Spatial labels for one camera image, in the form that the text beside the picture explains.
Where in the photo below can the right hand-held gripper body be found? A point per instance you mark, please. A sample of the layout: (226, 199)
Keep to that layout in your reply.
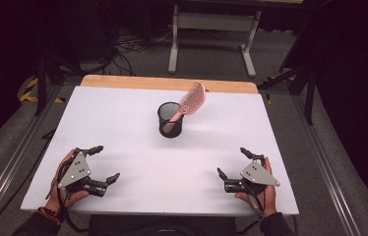
(257, 175)

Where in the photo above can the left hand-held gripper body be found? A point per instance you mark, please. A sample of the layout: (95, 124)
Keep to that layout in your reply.
(75, 172)

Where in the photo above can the black mesh pen holder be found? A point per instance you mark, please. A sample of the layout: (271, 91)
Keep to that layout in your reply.
(178, 129)

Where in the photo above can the pink hairbrush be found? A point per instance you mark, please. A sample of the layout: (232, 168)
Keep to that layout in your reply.
(193, 98)

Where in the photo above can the person's left hand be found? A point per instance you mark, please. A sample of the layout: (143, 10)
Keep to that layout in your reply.
(72, 197)

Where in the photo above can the person's right hand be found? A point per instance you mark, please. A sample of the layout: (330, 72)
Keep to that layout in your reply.
(269, 200)

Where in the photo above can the black metal stand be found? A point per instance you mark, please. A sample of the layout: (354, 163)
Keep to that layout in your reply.
(41, 85)
(310, 98)

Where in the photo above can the yellow black hazard tape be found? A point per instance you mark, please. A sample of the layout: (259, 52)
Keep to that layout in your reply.
(28, 95)

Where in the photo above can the aluminium floor rail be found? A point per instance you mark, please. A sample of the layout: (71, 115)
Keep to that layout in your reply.
(329, 177)
(11, 164)

